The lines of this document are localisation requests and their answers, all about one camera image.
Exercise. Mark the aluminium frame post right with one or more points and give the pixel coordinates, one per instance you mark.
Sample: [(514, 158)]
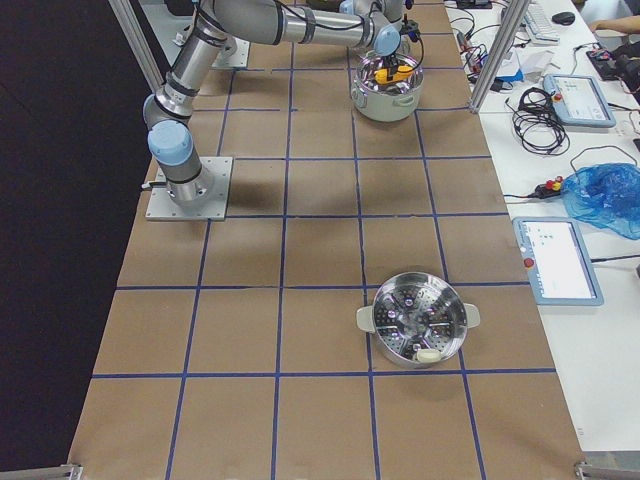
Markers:
[(514, 14)]

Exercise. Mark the aluminium frame post left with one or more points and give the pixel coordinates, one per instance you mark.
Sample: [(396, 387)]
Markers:
[(128, 21)]

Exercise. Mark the white keyboard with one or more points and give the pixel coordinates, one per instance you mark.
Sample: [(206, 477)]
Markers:
[(538, 26)]

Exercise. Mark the grey cooking pot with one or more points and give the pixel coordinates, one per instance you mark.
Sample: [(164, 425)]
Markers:
[(385, 98)]

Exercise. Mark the yellow corn cob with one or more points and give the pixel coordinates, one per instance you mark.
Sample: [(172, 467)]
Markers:
[(390, 74)]

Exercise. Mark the aluminium frame post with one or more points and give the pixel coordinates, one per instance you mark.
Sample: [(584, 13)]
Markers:
[(128, 21), (514, 14)]

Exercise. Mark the far teach pendant tablet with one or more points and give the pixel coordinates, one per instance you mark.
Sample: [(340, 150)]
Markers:
[(578, 101)]

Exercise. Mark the teach pendant tablet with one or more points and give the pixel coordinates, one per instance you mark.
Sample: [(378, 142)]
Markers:
[(578, 101), (557, 263)]

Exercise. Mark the near teach pendant tablet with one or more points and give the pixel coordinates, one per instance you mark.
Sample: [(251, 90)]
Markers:
[(557, 263)]

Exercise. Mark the emergency stop button box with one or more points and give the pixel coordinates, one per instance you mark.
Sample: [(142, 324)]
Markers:
[(551, 188)]

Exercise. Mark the person forearm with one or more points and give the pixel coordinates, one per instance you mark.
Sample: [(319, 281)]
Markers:
[(626, 25)]

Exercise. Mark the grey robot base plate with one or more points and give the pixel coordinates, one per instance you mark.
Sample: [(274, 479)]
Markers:
[(203, 198)]

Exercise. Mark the glass pot lid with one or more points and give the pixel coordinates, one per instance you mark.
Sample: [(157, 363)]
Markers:
[(418, 320)]

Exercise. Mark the brown paper table cover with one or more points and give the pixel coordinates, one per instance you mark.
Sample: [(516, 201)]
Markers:
[(231, 349)]

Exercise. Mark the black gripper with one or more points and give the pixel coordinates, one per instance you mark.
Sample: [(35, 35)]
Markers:
[(392, 64)]

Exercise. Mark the black computer mouse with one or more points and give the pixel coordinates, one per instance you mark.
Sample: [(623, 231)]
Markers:
[(563, 18)]

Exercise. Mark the blue plastic bag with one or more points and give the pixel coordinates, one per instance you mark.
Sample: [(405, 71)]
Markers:
[(605, 196)]

